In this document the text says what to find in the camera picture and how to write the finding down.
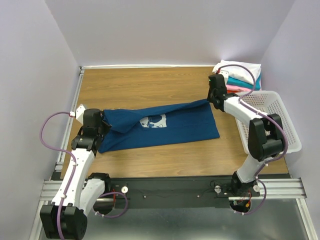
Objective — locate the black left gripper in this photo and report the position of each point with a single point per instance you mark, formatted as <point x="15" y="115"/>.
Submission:
<point x="107" y="127"/>

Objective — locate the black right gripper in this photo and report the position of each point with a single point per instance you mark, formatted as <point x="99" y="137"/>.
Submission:
<point x="208" y="98"/>

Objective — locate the dark blue t shirt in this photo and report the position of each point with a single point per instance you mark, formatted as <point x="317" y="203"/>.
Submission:
<point x="158" y="126"/>

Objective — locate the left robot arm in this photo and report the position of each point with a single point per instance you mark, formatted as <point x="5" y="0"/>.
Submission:
<point x="66" y="217"/>

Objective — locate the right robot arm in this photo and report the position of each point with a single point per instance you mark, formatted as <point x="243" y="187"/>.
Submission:
<point x="266" y="137"/>

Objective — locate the orange folded t shirt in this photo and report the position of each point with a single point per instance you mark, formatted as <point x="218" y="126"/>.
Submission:
<point x="220" y="83"/>

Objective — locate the pink folded t shirt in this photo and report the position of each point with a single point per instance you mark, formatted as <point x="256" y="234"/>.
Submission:
<point x="236" y="89"/>

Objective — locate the teal folded t shirt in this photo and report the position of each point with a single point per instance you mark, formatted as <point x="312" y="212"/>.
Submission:
<point x="240" y="82"/>

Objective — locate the white folded t shirt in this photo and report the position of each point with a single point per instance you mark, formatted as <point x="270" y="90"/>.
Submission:
<point x="238" y="72"/>

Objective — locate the white table edge strip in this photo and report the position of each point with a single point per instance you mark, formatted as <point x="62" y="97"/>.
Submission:
<point x="143" y="66"/>

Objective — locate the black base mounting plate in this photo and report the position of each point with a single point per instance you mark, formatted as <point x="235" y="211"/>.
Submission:
<point x="172" y="193"/>

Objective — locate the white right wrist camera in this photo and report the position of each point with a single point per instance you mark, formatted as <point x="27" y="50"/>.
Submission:
<point x="224" y="73"/>

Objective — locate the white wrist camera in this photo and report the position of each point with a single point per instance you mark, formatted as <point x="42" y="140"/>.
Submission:
<point x="78" y="114"/>
<point x="224" y="73"/>

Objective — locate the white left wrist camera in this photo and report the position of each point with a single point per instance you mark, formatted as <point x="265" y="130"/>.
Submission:
<point x="78" y="114"/>

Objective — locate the aluminium frame rail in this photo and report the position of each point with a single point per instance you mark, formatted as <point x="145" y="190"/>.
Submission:
<point x="51" y="187"/>

